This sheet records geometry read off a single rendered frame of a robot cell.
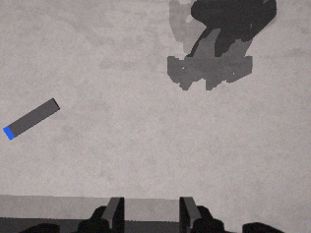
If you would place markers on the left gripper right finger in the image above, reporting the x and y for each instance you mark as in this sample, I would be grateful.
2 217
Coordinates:
198 219

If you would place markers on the dark grey flat bar with blue end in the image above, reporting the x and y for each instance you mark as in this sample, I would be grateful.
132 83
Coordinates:
32 118

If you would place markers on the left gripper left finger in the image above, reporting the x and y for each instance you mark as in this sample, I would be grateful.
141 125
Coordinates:
105 219

